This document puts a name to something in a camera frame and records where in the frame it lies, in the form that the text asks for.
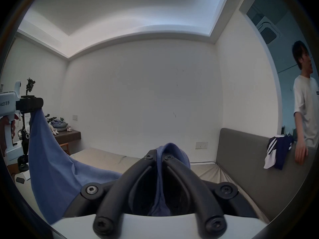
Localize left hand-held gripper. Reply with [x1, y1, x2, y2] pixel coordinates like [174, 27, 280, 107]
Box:
[0, 81, 44, 165]

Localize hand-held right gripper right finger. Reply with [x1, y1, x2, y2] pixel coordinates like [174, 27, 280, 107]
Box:
[162, 153, 260, 239]

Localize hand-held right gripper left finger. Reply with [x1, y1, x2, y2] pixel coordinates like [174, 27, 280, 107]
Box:
[63, 150, 157, 239]

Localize blue shirt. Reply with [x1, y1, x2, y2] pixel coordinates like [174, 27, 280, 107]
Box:
[28, 107, 192, 225]

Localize person's left hand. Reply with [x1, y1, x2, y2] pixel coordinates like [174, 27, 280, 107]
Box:
[0, 114, 17, 157]

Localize bed with beige sheet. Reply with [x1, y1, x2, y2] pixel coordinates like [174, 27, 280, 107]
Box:
[7, 147, 271, 225]

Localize wooden desk with plush toys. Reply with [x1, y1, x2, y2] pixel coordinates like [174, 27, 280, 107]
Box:
[45, 114, 82, 157]

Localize grey padded headboard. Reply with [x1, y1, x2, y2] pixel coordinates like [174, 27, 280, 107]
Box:
[215, 128, 317, 224]

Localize navy and white garment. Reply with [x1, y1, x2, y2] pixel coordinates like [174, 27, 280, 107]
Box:
[263, 134, 296, 171]

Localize black tripod with camera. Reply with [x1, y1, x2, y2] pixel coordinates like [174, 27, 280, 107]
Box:
[15, 78, 37, 172]

